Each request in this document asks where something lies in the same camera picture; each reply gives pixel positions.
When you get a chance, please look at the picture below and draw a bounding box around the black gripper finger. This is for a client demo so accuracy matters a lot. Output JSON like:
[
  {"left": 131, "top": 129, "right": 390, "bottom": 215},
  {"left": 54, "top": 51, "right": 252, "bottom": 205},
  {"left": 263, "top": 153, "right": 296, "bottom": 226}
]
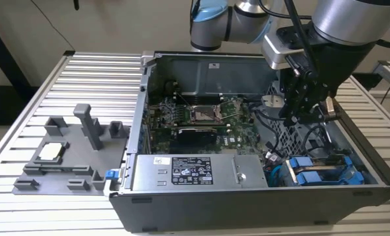
[
  {"left": 276, "top": 70, "right": 308, "bottom": 126},
  {"left": 299, "top": 83, "right": 332, "bottom": 124}
]

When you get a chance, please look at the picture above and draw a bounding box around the black disk wire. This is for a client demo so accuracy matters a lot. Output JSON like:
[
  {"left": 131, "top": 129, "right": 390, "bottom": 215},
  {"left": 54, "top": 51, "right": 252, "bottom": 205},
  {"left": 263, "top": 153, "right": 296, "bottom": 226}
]
[
  {"left": 302, "top": 124, "right": 335, "bottom": 159},
  {"left": 252, "top": 109, "right": 282, "bottom": 154}
]

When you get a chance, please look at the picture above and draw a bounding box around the hard disk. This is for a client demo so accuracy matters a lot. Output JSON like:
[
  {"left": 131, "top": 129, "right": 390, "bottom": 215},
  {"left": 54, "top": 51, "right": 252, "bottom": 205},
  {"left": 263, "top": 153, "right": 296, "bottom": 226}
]
[{"left": 284, "top": 154, "right": 366, "bottom": 187}]

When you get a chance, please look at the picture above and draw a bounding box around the black RAM slot bank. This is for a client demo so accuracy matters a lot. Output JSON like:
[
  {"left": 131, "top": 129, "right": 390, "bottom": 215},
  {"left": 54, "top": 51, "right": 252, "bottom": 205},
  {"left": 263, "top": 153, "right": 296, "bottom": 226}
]
[
  {"left": 173, "top": 94, "right": 224, "bottom": 104},
  {"left": 175, "top": 121, "right": 231, "bottom": 129}
]

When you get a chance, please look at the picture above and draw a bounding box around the metal socket cover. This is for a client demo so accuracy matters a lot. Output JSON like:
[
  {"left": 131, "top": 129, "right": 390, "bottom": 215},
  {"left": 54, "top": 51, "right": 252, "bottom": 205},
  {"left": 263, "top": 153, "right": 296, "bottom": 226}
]
[{"left": 218, "top": 98, "right": 244, "bottom": 117}]

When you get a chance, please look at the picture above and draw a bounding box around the green motherboard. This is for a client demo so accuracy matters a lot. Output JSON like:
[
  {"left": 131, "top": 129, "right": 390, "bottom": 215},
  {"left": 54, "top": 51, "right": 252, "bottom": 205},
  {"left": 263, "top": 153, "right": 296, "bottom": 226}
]
[{"left": 146, "top": 93, "right": 267, "bottom": 156}]

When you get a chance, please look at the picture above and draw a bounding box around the CPU socket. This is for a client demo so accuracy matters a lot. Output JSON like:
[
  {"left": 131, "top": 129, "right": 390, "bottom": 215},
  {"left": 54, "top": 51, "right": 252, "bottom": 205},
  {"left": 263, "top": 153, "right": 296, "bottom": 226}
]
[{"left": 187, "top": 105, "right": 222, "bottom": 123}]

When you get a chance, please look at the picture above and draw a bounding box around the silver chipset heatsink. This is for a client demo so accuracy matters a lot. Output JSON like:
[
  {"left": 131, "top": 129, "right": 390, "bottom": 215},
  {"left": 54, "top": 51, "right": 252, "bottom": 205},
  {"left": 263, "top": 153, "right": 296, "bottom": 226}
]
[{"left": 222, "top": 147, "right": 243, "bottom": 156}]

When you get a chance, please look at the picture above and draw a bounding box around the black graphics card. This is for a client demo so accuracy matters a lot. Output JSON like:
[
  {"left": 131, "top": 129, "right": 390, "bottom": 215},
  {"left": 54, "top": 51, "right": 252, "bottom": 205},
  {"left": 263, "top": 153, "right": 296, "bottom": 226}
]
[{"left": 175, "top": 127, "right": 219, "bottom": 146}]

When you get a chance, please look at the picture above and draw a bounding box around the black PC case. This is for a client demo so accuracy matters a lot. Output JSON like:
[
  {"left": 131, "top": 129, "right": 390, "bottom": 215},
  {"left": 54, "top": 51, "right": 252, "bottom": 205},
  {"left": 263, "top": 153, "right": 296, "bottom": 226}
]
[{"left": 107, "top": 50, "right": 390, "bottom": 234}]

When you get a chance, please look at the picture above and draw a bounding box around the silver power supply unit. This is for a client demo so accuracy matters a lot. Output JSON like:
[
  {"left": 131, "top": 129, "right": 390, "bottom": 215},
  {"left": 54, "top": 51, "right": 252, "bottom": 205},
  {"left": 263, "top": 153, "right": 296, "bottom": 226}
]
[{"left": 130, "top": 154, "right": 268, "bottom": 191}]

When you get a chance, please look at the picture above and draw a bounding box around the grey parts rack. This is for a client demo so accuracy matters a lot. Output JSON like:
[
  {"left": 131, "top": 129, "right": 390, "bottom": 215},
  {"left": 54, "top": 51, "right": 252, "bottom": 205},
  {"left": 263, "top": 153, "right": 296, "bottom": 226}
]
[{"left": 13, "top": 103, "right": 131, "bottom": 197}]

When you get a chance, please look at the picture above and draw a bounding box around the silver CPU chip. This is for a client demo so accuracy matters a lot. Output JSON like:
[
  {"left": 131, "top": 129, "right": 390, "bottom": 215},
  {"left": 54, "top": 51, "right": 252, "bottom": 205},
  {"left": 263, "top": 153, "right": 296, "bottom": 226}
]
[{"left": 38, "top": 142, "right": 66, "bottom": 161}]

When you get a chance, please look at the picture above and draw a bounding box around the silver metal bracket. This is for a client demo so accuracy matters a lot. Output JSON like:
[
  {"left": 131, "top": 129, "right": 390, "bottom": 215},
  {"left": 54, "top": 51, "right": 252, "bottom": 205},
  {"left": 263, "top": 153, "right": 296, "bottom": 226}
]
[{"left": 260, "top": 95, "right": 286, "bottom": 109}]

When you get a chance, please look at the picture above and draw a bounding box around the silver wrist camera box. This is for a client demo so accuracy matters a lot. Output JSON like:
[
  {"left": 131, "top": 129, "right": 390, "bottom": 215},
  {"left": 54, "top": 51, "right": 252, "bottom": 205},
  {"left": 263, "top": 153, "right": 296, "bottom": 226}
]
[{"left": 260, "top": 31, "right": 310, "bottom": 71}]

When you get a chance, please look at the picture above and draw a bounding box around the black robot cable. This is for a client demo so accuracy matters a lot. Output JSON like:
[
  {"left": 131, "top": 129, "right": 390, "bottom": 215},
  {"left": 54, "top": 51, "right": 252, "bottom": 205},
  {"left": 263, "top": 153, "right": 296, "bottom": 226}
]
[{"left": 282, "top": 0, "right": 318, "bottom": 74}]

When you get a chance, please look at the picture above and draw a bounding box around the white labelled wire connector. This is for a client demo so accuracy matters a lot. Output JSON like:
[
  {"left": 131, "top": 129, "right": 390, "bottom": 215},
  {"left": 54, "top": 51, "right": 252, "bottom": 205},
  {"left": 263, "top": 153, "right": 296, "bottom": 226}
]
[{"left": 262, "top": 151, "right": 282, "bottom": 163}]

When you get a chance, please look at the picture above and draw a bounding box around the blue data cable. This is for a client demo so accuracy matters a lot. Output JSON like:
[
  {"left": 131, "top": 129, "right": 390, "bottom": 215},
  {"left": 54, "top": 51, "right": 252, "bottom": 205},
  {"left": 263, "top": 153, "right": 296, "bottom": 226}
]
[{"left": 264, "top": 163, "right": 283, "bottom": 188}]

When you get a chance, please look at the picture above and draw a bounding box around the thin wire locking lever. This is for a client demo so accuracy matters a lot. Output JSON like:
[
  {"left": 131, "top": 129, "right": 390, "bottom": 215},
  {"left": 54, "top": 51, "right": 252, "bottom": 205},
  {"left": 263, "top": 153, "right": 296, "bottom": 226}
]
[{"left": 175, "top": 92, "right": 193, "bottom": 108}]

